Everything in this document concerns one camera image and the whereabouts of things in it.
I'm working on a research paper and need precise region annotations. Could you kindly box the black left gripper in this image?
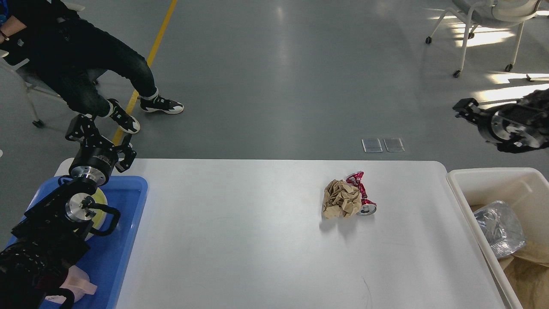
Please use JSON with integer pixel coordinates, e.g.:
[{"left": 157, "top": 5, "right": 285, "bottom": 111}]
[{"left": 65, "top": 114, "right": 137, "bottom": 180}]

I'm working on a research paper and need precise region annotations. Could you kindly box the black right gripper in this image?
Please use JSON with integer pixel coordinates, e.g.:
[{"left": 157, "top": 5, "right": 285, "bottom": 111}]
[{"left": 452, "top": 98, "right": 504, "bottom": 143}]

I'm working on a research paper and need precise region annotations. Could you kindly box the yellow plastic plate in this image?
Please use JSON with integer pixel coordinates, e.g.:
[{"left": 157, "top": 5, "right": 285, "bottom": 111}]
[{"left": 85, "top": 188, "right": 108, "bottom": 230}]

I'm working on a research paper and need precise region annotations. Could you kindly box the aluminium foil tray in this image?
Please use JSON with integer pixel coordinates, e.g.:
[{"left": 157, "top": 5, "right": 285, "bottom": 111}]
[{"left": 473, "top": 201, "right": 527, "bottom": 259}]

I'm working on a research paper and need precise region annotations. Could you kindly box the crushed red can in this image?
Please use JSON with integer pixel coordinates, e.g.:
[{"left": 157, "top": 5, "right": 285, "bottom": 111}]
[{"left": 345, "top": 171, "right": 378, "bottom": 216}]

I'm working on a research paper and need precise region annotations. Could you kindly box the pink mug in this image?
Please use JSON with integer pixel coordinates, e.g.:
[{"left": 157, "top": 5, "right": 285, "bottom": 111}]
[{"left": 45, "top": 265, "right": 97, "bottom": 304}]

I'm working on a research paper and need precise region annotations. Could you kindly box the brown paper ball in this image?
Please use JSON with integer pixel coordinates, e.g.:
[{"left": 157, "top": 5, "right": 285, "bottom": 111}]
[{"left": 322, "top": 180, "right": 362, "bottom": 219}]

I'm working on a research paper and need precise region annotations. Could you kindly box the brown paper bag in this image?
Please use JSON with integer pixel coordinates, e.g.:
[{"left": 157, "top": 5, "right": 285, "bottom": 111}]
[{"left": 498, "top": 241, "right": 549, "bottom": 309}]

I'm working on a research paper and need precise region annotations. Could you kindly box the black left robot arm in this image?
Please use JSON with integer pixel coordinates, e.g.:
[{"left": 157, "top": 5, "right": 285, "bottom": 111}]
[{"left": 0, "top": 114, "right": 136, "bottom": 309}]

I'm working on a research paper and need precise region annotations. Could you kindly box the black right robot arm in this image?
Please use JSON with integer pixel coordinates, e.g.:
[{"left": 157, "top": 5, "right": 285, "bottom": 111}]
[{"left": 452, "top": 90, "right": 549, "bottom": 153}]

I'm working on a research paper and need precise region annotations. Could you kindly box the black white sneaker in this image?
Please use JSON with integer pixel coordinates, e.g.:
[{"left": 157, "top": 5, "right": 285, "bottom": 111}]
[
  {"left": 139, "top": 95, "right": 184, "bottom": 114},
  {"left": 107, "top": 98, "right": 141, "bottom": 134}
]

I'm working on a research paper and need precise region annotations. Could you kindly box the chair caster leg left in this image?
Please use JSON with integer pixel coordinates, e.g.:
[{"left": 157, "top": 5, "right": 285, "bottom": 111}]
[{"left": 0, "top": 2, "right": 99, "bottom": 128}]

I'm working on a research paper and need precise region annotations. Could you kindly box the seated person in black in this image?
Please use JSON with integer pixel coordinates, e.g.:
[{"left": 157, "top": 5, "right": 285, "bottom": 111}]
[{"left": 1, "top": 0, "right": 158, "bottom": 117}]

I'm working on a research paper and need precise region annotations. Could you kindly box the white office chair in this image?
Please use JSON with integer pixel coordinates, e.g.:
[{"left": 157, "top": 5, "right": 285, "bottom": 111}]
[{"left": 425, "top": 0, "right": 541, "bottom": 78}]

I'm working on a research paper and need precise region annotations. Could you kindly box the white plastic bin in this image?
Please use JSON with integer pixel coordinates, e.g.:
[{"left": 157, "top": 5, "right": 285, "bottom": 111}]
[{"left": 446, "top": 167, "right": 549, "bottom": 309}]

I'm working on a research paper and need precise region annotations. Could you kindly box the blue plastic tray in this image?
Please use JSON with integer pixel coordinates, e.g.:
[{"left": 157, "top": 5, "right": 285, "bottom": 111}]
[{"left": 26, "top": 176, "right": 148, "bottom": 309}]

